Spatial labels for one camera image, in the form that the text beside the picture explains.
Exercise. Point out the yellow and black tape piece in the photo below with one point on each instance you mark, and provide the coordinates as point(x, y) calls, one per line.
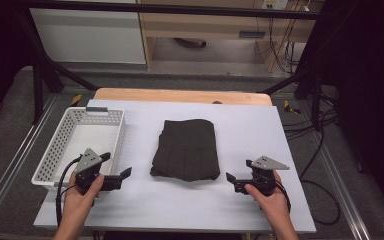
point(76, 99)
point(290, 108)

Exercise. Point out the person's left hand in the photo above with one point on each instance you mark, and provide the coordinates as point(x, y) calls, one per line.
point(78, 200)

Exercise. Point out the black cloth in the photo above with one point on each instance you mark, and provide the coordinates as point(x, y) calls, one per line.
point(186, 150)

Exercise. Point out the white cabinet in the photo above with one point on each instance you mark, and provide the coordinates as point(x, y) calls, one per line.
point(90, 36)

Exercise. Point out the white perforated plastic basket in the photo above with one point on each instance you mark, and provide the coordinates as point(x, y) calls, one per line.
point(80, 136)

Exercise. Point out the black metal crossbar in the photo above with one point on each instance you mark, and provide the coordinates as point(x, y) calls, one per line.
point(166, 9)

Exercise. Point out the person's right hand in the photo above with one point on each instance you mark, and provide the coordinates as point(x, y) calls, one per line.
point(270, 203)

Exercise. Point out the aluminium rail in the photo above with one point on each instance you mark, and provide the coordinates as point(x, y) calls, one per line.
point(341, 186)
point(13, 160)

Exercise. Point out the white board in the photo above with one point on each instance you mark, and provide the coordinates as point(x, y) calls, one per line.
point(180, 203)

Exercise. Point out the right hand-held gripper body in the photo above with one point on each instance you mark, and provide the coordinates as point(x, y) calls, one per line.
point(266, 164)

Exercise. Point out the black metal stand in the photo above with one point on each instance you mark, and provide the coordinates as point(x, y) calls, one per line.
point(43, 73)
point(306, 80)

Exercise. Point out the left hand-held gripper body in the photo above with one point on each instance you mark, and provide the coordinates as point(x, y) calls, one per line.
point(87, 161)

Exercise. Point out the light wooden desk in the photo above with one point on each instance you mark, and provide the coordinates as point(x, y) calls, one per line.
point(213, 26)

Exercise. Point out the white power strip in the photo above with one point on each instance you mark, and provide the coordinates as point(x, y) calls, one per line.
point(275, 4)

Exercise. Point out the wooden table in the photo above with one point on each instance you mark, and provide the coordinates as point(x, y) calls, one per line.
point(180, 96)

